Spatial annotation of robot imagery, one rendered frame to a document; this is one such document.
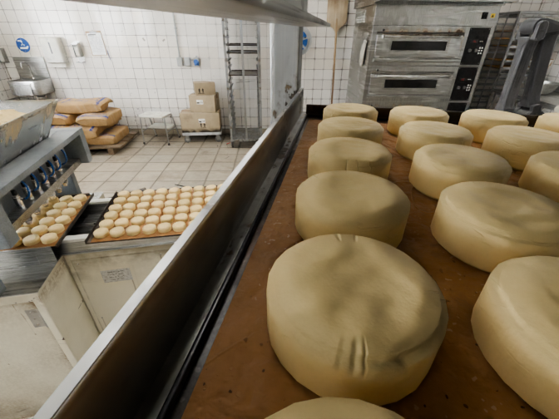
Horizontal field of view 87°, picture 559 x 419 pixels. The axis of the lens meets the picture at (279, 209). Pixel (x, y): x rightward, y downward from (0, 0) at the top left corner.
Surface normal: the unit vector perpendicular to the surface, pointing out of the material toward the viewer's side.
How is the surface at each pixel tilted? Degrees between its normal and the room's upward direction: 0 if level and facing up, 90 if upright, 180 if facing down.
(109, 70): 90
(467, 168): 0
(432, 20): 90
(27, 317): 90
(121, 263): 90
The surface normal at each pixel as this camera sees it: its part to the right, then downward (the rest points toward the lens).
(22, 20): 0.03, 0.51
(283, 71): -0.19, 0.50
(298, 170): 0.00, -0.86
